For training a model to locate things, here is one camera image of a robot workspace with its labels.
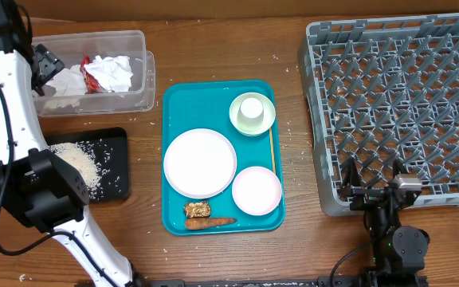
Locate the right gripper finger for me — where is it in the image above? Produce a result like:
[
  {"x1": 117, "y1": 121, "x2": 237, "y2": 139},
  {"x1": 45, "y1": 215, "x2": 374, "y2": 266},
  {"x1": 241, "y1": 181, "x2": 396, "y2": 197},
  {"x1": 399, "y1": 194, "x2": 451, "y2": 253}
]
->
[
  {"x1": 389, "y1": 159, "x2": 410, "y2": 187},
  {"x1": 342, "y1": 157, "x2": 362, "y2": 188}
]

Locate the white napkin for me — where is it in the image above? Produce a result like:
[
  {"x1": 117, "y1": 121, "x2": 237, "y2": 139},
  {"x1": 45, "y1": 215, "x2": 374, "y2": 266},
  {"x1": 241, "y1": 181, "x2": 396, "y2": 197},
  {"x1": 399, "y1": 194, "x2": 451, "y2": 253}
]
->
[
  {"x1": 45, "y1": 65, "x2": 88, "y2": 109},
  {"x1": 84, "y1": 55, "x2": 133, "y2": 92}
]

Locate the red snack wrapper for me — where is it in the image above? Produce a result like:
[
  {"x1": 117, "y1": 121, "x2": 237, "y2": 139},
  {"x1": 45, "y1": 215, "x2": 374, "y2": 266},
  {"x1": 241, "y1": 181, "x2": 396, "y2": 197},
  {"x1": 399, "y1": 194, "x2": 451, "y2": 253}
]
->
[{"x1": 80, "y1": 56, "x2": 104, "y2": 94}]

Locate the rice pile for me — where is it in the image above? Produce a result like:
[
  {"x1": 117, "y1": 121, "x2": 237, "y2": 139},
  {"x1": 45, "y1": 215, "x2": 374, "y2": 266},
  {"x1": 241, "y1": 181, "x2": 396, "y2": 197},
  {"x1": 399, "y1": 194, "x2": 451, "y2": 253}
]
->
[{"x1": 49, "y1": 142, "x2": 125, "y2": 202}]

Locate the white cup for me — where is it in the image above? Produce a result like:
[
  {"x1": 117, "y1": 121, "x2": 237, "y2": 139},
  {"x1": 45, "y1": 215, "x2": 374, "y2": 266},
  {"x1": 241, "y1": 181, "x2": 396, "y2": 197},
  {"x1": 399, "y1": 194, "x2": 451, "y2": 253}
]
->
[{"x1": 240, "y1": 97, "x2": 264, "y2": 121}]

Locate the large white plate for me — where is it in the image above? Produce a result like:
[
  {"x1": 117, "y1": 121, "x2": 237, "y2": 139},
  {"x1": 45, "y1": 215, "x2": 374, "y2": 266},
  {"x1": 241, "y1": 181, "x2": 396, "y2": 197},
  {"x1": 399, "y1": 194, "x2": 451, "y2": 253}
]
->
[{"x1": 163, "y1": 128, "x2": 237, "y2": 199}]

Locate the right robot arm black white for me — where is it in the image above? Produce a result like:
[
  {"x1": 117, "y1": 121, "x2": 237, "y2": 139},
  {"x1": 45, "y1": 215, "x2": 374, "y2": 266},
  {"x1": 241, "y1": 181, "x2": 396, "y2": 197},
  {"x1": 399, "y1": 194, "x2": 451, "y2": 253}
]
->
[{"x1": 328, "y1": 158, "x2": 430, "y2": 287}]

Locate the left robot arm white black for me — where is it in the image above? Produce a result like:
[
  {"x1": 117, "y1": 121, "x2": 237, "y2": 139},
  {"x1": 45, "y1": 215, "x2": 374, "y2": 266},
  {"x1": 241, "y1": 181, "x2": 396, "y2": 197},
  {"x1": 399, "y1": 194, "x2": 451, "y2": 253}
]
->
[{"x1": 0, "y1": 0, "x2": 147, "y2": 286}]

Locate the grey dishwasher rack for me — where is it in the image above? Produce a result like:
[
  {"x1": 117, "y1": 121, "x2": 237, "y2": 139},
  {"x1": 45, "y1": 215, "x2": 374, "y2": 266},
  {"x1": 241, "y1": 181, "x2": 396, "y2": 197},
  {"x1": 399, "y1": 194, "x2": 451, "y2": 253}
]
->
[{"x1": 298, "y1": 13, "x2": 459, "y2": 216}]

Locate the clear plastic bin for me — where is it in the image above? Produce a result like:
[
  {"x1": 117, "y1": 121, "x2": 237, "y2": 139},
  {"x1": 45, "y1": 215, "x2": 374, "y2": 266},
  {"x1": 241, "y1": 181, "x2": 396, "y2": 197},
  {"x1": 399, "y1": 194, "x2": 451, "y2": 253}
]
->
[{"x1": 33, "y1": 30, "x2": 156, "y2": 117}]

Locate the wooden chopstick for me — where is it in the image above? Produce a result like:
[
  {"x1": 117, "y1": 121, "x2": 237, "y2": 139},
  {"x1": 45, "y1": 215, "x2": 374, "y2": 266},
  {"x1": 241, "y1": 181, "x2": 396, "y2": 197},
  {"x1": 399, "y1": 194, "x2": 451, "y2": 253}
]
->
[{"x1": 269, "y1": 127, "x2": 277, "y2": 175}]

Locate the small pink-rimmed white plate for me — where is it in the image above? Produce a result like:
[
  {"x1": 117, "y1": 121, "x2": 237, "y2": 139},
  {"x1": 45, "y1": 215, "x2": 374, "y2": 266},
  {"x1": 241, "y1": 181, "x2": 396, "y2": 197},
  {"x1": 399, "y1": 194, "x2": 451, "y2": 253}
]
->
[{"x1": 232, "y1": 166, "x2": 282, "y2": 216}]

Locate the black rectangular tray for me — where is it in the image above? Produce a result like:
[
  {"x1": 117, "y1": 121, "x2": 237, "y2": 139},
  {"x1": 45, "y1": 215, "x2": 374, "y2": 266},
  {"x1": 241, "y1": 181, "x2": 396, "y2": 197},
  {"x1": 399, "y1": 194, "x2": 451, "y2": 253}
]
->
[{"x1": 45, "y1": 128, "x2": 130, "y2": 203}]

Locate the light green bowl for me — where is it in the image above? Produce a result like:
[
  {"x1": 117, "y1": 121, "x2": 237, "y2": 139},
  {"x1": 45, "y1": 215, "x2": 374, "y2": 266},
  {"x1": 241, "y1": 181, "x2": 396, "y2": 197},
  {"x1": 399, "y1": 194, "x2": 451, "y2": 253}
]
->
[{"x1": 229, "y1": 92, "x2": 277, "y2": 136}]

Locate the teal serving tray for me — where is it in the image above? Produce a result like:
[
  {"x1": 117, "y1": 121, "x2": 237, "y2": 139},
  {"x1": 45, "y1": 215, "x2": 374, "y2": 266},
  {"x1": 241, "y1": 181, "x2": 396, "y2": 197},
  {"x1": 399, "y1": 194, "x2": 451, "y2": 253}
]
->
[{"x1": 162, "y1": 80, "x2": 286, "y2": 236}]

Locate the brown food chunk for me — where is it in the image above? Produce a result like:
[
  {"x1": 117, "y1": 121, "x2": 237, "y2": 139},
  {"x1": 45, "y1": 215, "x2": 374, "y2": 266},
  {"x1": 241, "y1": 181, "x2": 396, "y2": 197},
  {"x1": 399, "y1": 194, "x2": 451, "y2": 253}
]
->
[{"x1": 183, "y1": 201, "x2": 211, "y2": 218}]

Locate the carrot piece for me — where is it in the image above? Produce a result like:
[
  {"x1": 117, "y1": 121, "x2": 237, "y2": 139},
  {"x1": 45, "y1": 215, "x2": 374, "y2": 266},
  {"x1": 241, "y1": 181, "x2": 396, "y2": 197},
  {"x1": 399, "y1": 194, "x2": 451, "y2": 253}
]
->
[{"x1": 184, "y1": 218, "x2": 237, "y2": 230}]

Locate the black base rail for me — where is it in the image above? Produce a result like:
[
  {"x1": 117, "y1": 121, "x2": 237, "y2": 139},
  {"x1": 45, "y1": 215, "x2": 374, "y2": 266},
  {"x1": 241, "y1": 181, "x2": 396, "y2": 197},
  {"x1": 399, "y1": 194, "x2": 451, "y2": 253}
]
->
[{"x1": 144, "y1": 276, "x2": 430, "y2": 287}]

